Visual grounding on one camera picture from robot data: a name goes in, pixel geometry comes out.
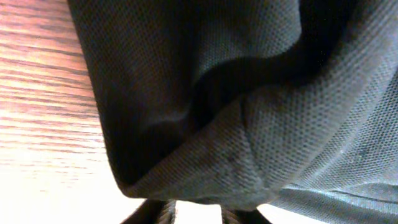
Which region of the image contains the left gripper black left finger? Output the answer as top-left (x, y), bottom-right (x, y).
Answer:
top-left (121, 200), bottom-right (176, 224)

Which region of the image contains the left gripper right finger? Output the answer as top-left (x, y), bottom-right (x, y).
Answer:
top-left (221, 207), bottom-right (272, 224)

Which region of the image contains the black polo shirt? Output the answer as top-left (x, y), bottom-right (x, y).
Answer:
top-left (68, 0), bottom-right (397, 223)

